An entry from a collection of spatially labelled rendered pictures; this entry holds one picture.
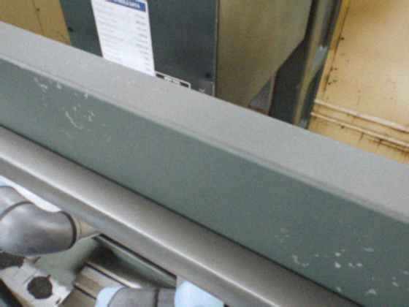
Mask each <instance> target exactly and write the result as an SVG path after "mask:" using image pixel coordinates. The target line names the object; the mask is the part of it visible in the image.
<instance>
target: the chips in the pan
mask: <svg viewBox="0 0 409 307"><path fill-rule="evenodd" d="M25 258H26V257H25V256H22V257H20V256H16V255H13V254H10V253H7V252H5V251H3V252H0V270H5V269H7V268H9V267H14V266H15V267H16V266H18V267H19V268H21V266H22V265H23V264H24V262H25V261H24V259H25ZM32 277H34V276H32ZM27 290H29V291H28V293H29V294H31V295H33V296H34V298H35V300H37V299H38V300H40V301H41V300H42V299H44V300H46V299H48V298H49V297H51V296H53V295H54V294H53V284H52V283H51V281H50V279H48V278H46V277H44V276H42V275H41V276H39V275H38V276H37V277H34V278H33V279H32V280H30V282H29V283H28V284H27ZM27 290H26V291H27ZM61 299H62V298H61V297H60V298H59V299H58V300H57V301H56V300H55V303H56V305H58V304H59V303H60V300H61Z"/></svg>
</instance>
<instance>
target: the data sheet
mask: <svg viewBox="0 0 409 307"><path fill-rule="evenodd" d="M91 2H92V5H93V10H94V14H95V21H96V26H97V29H98V32H99V38H100V41H101V48H102V53H103V56H104V58H105V59H108V60H111V61H114V62H115V63H117V64H122V65H124V66H127V67H129V68H132V69H137V70H138V71H141V72H144V73H147V74H149V75H152V76H155V71H154V64H153V53H152V46H151V41H150V23H149V16H148V4H147V2H146V1H143V0H91Z"/></svg>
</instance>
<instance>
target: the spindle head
mask: <svg viewBox="0 0 409 307"><path fill-rule="evenodd" d="M59 1H60V5H61V9H62V14H63V17H64V20H65V24H66V27H67V31H68V35H69V39H70V42H71V44H72V47H74V48H76V49H80V50H83V51H85V52H87V53H90V54H94V55H97V56H99V57H101V58H104V56H103V53H102V48H101V41H100V38H99V32H98V29H97V26H96V21H95V14H94V10H93V5H92V2H91V0H59ZM143 1H146V2H147V4H148V16H149V23H150V41H151V46H152V53H153V64H154V71H156V72H159V73H161V74H165V75H169V76H170V77H173V78H177V79H179V80H182V81H185V82H186V83H190V89H191V90H194V91H196V77H197V78H201V79H203V80H207V81H209V82H211V83H213V97H215V98H216V99H219V100H223V101H225V102H228V103H230V104H233V105H238V106H239V107H242V108H245V109H247V106H248V105H249V104H250V103H251V102H252V100H253V99H255V98H256V95H258V94H259V92H260V91H261V90H262V89H263V87H264V86H265V85H266V84H267V82H269V81H270V78H271V77H273V76H274V74H275V73H276V72H277V71H278V70H279V68H280V67H281V66H282V65H283V63H284V62H285V61H286V59H287V58H288V57H289V56H290V55H291V54H292V53H293V51H294V49H296V48H297V47H298V45H299V44H300V43H301V41H302V40H303V38H304V35H305V30H306V26H307V21H308V17H309V11H310V5H311V1H312V0H143Z"/></svg>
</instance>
